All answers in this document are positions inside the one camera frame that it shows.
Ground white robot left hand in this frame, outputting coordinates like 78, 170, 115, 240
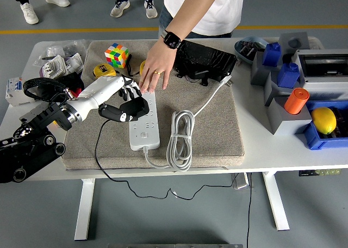
71, 75, 142, 123

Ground person's left hand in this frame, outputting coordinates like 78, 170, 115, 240
139, 40, 179, 94

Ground black plug adapter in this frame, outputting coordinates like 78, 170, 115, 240
119, 97, 150, 121

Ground white power strip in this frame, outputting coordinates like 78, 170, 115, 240
129, 91, 161, 151

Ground thin black cord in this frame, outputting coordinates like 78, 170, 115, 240
94, 119, 240, 200

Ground yellow tape measure pictured label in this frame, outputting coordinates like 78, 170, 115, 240
92, 64, 117, 78

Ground black smartwatch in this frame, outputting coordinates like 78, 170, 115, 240
159, 29, 182, 51

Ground black cloth with red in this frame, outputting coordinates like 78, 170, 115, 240
36, 72, 85, 100

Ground large colourful puzzle cube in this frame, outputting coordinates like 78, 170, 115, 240
104, 42, 129, 69

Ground black glossy pouch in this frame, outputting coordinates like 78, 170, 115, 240
173, 40, 237, 86

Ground person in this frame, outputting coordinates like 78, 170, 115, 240
158, 0, 246, 39
9, 0, 71, 25
110, 0, 158, 19

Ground clear plastic bag of parts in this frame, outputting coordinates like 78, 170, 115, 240
34, 40, 90, 66

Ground blue-grey bowl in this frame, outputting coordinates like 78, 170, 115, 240
234, 35, 270, 65

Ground grey-brown mat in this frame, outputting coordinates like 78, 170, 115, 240
61, 39, 245, 170

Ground white circuit breaker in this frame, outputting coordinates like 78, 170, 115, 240
5, 77, 36, 107

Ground dark small parts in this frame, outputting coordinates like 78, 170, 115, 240
239, 40, 269, 61

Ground grey block holder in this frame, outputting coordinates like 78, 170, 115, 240
263, 71, 296, 108
266, 95, 313, 136
250, 51, 283, 86

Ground blue bottle-shaped block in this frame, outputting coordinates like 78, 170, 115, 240
277, 62, 300, 89
262, 42, 282, 67

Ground white table leg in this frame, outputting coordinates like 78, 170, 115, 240
262, 171, 290, 232
74, 178, 96, 241

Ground orange cylinder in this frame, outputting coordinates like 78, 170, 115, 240
284, 87, 310, 115

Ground silver metal box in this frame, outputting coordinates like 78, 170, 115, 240
232, 172, 250, 190

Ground beige fabric item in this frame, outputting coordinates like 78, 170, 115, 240
308, 36, 325, 51

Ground grey electrical distribution box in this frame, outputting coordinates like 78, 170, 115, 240
292, 48, 348, 102

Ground yellow lemon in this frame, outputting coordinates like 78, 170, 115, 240
310, 107, 338, 135

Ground blue plastic bin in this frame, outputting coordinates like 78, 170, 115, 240
295, 100, 348, 151

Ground black ribbed item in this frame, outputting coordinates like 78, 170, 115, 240
333, 108, 348, 139

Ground black table control panel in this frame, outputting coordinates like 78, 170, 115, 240
299, 168, 342, 177

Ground black wrist strap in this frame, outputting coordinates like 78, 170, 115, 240
126, 53, 141, 77

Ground white wall socket panel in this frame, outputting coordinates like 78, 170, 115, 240
64, 53, 84, 74
40, 54, 67, 79

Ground white power strip cable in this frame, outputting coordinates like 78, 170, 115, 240
142, 74, 234, 173

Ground black hanging cable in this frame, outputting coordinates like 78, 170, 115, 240
246, 173, 253, 248

